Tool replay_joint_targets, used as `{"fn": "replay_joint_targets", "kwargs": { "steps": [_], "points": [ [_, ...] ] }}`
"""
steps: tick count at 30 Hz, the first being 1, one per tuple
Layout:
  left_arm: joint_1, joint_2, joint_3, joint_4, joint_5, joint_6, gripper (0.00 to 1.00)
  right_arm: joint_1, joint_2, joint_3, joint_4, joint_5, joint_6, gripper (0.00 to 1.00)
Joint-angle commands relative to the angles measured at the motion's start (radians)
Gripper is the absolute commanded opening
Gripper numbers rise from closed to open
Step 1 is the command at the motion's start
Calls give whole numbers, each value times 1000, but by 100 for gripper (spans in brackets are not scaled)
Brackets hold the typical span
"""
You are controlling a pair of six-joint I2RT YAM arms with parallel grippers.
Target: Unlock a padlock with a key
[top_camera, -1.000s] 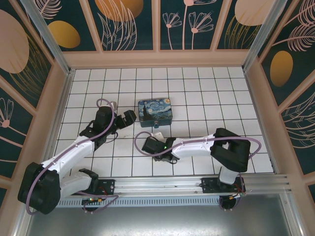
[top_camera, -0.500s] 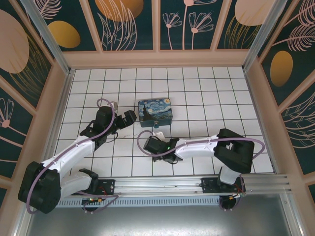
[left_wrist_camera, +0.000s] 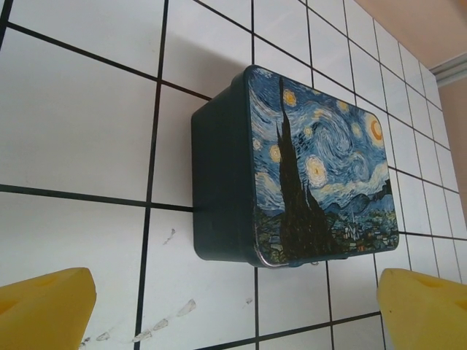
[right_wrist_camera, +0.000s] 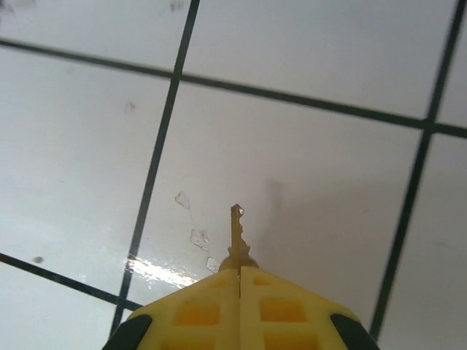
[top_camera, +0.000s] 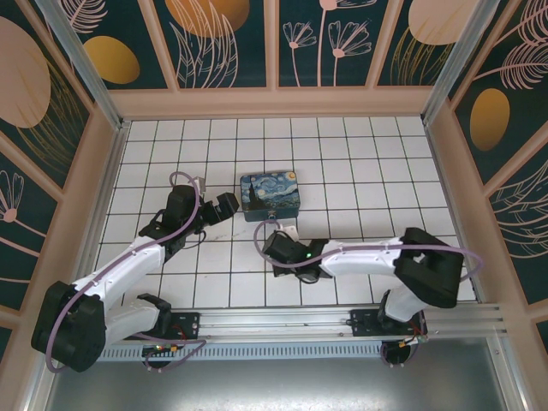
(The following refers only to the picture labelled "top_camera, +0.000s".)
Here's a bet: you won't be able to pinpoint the starry night tin box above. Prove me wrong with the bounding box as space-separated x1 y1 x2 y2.
239 170 303 223

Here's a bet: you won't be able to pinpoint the grey metal sheet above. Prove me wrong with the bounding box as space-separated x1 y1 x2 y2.
42 337 510 411

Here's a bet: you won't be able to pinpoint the clear plastic rod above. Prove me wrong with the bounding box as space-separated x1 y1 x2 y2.
33 0 131 132

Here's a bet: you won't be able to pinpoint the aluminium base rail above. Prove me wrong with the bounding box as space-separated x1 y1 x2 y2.
170 301 511 342

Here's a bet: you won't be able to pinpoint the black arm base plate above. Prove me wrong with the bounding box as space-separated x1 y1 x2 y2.
349 307 426 340
167 311 203 340

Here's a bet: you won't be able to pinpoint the perforated grey cable duct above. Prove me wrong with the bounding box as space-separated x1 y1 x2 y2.
97 343 386 364

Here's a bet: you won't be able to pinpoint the aluminium corner post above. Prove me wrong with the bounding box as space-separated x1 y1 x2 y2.
420 0 515 126

